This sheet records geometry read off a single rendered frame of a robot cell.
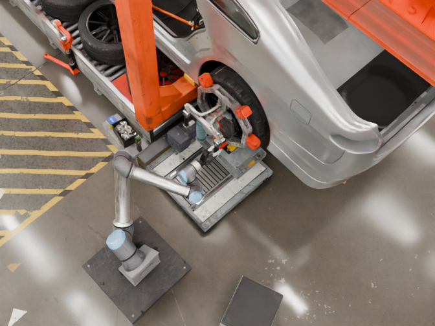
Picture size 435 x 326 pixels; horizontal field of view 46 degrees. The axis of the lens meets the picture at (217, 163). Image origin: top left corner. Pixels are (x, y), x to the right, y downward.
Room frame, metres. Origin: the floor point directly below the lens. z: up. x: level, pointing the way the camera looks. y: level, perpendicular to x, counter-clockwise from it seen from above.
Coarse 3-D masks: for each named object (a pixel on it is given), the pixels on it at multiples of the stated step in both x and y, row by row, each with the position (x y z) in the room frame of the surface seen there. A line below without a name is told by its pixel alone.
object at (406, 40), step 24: (336, 0) 1.23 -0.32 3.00; (360, 0) 1.24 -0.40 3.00; (384, 0) 1.23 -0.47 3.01; (432, 0) 1.03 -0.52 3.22; (360, 24) 1.14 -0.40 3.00; (384, 24) 1.15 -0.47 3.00; (408, 24) 1.16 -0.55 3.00; (432, 24) 1.12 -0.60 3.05; (384, 48) 1.07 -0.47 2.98; (408, 48) 1.06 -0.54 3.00; (432, 48) 1.07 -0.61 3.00; (432, 72) 0.98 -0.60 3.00
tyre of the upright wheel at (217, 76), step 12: (216, 72) 2.33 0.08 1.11; (228, 72) 2.31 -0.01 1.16; (228, 84) 2.19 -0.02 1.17; (240, 84) 2.20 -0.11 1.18; (240, 96) 2.11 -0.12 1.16; (252, 96) 2.12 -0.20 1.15; (252, 108) 2.05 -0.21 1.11; (252, 120) 2.00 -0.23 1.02; (264, 120) 2.02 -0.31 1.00; (252, 132) 1.99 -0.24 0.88; (264, 132) 1.99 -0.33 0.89
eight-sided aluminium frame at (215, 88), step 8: (200, 88) 2.26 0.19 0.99; (208, 88) 2.21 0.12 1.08; (216, 88) 2.18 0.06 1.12; (200, 96) 2.26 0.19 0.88; (224, 96) 2.12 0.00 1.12; (200, 104) 2.26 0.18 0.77; (232, 104) 2.06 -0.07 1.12; (240, 120) 1.98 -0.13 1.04; (248, 120) 2.00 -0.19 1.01; (248, 128) 1.95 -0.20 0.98; (232, 136) 2.08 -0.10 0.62; (248, 136) 1.96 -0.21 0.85; (232, 144) 2.00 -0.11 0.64; (240, 144) 1.94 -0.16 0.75
